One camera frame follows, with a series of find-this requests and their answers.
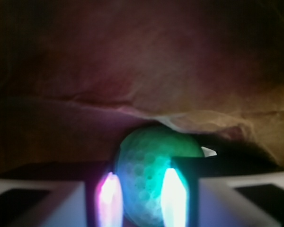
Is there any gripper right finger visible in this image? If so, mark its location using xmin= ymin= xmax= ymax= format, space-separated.
xmin=161 ymin=156 xmax=284 ymax=227

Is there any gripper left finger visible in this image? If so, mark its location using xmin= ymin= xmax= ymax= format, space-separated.
xmin=0 ymin=161 xmax=123 ymax=227

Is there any green dimpled ball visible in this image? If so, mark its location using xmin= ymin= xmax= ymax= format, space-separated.
xmin=115 ymin=125 xmax=204 ymax=227

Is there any brown paper bag basket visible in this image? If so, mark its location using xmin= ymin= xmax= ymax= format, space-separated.
xmin=0 ymin=0 xmax=284 ymax=173

